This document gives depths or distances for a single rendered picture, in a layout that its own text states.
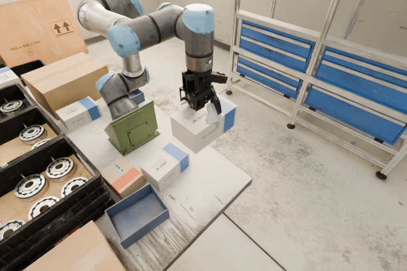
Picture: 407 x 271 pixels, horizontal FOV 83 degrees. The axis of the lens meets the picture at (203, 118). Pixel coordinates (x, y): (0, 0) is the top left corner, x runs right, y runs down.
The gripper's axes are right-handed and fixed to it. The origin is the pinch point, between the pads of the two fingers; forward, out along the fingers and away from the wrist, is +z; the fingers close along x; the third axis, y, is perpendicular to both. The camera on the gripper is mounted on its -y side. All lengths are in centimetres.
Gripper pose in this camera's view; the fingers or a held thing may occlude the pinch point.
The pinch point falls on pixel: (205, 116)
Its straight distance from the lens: 77.9
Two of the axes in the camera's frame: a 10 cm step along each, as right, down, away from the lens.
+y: -7.1, 4.8, -5.2
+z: 0.0, 7.4, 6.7
